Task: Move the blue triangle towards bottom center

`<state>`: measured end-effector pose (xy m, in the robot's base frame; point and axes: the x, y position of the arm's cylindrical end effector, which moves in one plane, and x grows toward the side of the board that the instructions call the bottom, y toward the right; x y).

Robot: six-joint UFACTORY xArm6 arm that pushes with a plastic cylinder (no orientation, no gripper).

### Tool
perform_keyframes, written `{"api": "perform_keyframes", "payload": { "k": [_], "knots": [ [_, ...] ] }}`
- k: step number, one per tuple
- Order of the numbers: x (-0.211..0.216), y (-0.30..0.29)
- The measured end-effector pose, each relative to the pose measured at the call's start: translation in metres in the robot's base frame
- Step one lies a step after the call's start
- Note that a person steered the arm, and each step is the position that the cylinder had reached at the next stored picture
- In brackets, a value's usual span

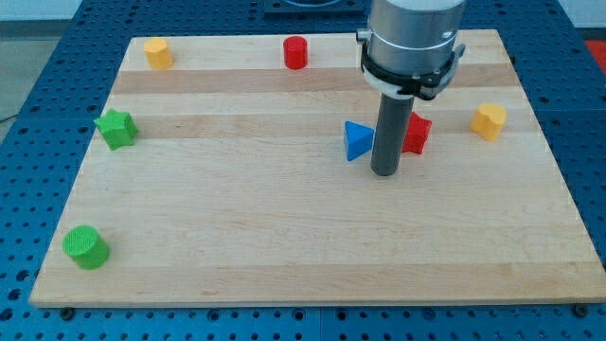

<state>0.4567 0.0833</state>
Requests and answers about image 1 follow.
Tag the green cylinder block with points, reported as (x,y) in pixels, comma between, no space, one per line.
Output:
(85,247)

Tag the yellow heart block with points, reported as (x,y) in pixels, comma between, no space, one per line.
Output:
(488,120)

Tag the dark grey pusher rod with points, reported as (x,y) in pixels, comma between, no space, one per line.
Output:
(391,127)

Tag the red star block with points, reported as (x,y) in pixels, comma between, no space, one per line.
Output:
(417,134)

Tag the green star block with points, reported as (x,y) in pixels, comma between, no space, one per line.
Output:
(117,129)

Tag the wooden board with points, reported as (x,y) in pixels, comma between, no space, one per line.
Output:
(237,190)

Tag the red cylinder block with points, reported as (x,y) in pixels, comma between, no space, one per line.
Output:
(295,52)

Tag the yellow hexagon block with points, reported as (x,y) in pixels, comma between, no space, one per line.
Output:
(158,53)

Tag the blue triangle block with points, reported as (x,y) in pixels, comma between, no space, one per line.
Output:
(358,139)

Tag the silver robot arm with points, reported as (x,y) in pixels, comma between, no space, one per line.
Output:
(408,46)

